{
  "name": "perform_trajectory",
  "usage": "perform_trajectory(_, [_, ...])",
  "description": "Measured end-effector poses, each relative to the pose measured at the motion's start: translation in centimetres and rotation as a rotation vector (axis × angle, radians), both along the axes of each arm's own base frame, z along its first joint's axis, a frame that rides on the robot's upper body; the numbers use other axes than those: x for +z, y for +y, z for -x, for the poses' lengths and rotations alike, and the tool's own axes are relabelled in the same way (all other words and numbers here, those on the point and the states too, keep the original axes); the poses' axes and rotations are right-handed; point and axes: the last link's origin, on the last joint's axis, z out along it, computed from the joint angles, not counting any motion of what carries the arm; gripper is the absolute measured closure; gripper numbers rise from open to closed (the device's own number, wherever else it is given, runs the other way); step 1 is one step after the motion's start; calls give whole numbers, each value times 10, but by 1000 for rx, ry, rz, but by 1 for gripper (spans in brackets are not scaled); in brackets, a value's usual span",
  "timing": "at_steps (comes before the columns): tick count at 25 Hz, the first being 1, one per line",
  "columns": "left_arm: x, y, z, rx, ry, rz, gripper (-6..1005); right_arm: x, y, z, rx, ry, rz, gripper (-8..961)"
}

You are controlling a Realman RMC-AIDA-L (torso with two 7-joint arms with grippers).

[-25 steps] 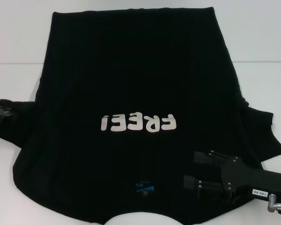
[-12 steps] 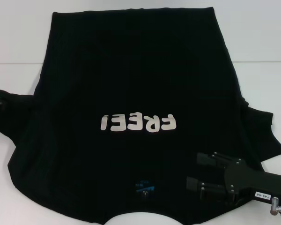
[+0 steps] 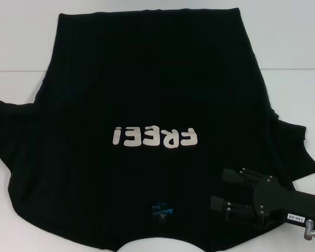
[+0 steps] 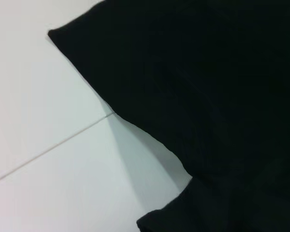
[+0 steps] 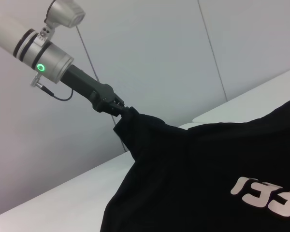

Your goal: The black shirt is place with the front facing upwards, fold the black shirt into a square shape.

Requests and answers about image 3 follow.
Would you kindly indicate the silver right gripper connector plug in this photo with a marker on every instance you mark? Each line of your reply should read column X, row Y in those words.
column 309, row 228

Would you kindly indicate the black T-shirt with white lettering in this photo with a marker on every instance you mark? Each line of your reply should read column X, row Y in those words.
column 147, row 92

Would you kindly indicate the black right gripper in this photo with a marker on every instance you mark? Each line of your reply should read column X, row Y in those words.
column 291, row 204

